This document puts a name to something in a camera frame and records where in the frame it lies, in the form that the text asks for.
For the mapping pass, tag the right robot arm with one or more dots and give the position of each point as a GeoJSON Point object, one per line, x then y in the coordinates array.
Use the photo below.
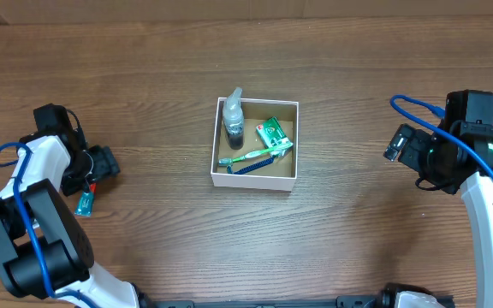
{"type": "Point", "coordinates": [476, 193]}

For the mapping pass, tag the green soap packet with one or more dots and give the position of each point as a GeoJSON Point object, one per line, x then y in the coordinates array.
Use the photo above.
{"type": "Point", "coordinates": [272, 134]}

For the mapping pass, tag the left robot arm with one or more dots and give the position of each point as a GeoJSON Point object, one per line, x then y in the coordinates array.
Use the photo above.
{"type": "Point", "coordinates": [44, 252]}

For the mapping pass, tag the white cardboard box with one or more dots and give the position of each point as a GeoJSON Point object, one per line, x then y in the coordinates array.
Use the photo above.
{"type": "Point", "coordinates": [280, 175]}

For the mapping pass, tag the red Colgate toothpaste tube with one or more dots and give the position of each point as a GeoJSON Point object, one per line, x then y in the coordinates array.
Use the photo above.
{"type": "Point", "coordinates": [85, 204]}

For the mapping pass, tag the green toothbrush with cap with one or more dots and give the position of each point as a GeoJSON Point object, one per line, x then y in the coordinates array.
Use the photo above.
{"type": "Point", "coordinates": [253, 154]}

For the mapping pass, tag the blue disposable razor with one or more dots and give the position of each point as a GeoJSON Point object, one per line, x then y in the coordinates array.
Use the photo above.
{"type": "Point", "coordinates": [251, 168]}

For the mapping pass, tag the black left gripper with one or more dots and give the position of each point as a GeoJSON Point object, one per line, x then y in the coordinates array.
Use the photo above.
{"type": "Point", "coordinates": [82, 183]}

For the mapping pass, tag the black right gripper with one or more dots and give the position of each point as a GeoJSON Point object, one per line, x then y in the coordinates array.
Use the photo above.
{"type": "Point", "coordinates": [412, 151]}

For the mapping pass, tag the bottle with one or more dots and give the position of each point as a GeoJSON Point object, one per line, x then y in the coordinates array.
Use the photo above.
{"type": "Point", "coordinates": [233, 119]}

